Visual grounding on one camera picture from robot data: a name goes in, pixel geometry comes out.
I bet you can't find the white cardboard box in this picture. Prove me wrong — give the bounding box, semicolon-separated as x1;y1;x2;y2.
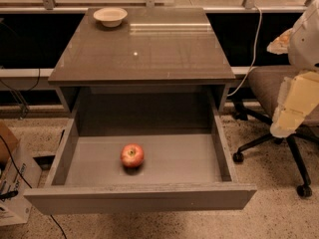
0;141;42;226

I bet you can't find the grey cabinet with counter top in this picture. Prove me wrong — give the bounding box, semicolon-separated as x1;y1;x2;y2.
49;7;234;118

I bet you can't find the brown cardboard box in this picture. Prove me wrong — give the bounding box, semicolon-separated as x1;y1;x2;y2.
0;121;19;165

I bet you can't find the white hanging cable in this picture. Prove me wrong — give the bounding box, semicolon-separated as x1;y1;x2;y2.
226;4;263;98

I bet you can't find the black floor cable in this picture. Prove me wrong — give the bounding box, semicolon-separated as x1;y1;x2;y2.
0;134;69;239

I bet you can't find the red apple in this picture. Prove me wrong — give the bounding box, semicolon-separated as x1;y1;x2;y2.
120;143;145;168

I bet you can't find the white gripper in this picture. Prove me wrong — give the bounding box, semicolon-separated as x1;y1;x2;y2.
267;0;319;138

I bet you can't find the open grey top drawer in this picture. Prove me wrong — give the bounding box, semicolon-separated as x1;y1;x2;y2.
24;91;256;214

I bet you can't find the white ceramic bowl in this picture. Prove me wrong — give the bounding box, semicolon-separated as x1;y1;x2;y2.
93;7;128;28

